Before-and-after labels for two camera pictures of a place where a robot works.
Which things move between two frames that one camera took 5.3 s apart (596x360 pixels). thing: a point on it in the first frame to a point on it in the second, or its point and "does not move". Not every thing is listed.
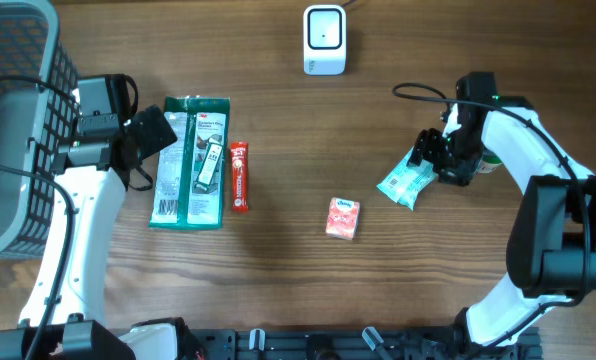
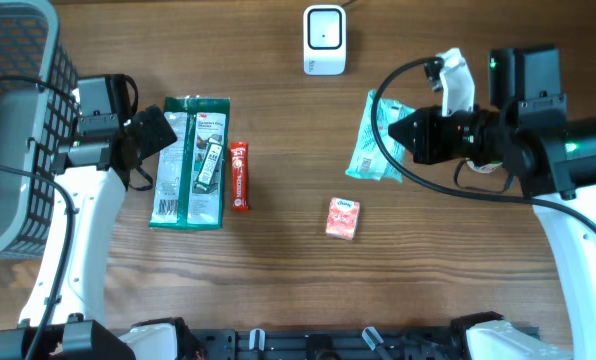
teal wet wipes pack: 404,181 to 366,160
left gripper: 158,132 does not move
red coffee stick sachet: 239,176 does not move
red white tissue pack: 343,218 does not move
